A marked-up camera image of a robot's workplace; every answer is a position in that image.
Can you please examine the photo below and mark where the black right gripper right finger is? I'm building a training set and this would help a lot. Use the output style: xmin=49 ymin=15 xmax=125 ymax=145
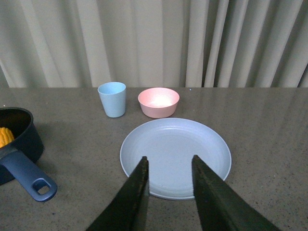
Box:
xmin=192 ymin=155 xmax=279 ymax=231

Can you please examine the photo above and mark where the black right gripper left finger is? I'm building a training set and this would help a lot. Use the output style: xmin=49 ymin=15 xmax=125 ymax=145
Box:
xmin=87 ymin=156 xmax=149 ymax=231

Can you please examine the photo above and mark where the yellow corn cob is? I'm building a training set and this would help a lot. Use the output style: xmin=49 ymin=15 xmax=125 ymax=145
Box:
xmin=0 ymin=127 xmax=14 ymax=148

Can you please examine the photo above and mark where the light blue plate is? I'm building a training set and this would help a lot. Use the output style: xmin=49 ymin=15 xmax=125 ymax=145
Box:
xmin=120 ymin=118 xmax=231 ymax=200

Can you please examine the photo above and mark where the pink bowl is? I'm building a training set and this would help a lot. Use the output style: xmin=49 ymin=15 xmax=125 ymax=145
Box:
xmin=138 ymin=87 xmax=180 ymax=119

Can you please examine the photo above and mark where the light blue cup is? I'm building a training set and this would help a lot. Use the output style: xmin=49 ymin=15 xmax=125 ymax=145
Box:
xmin=98 ymin=82 xmax=126 ymax=118

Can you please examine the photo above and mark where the dark blue saucepan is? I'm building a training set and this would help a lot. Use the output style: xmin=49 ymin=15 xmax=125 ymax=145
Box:
xmin=0 ymin=107 xmax=57 ymax=202

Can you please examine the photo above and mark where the white curtain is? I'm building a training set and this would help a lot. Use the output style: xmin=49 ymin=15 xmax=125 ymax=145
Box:
xmin=0 ymin=0 xmax=308 ymax=88

